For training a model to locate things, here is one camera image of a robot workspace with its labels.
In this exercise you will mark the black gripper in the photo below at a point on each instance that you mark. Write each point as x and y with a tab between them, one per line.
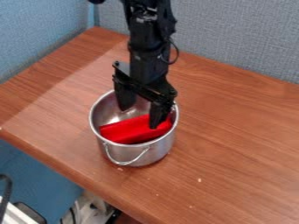
142	78

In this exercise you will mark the red rectangular block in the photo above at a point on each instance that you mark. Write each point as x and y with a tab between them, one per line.
134	131

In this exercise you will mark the shiny metal pot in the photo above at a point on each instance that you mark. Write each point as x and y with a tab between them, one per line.
138	154

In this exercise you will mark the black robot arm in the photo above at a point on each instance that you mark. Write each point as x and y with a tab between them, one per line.
151	23

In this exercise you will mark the white clutter under table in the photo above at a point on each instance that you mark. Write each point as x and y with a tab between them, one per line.
90	210

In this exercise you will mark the white box under table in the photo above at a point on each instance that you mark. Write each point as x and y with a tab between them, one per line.
19	213

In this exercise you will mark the black strap handle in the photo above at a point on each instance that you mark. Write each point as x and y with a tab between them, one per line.
7	195

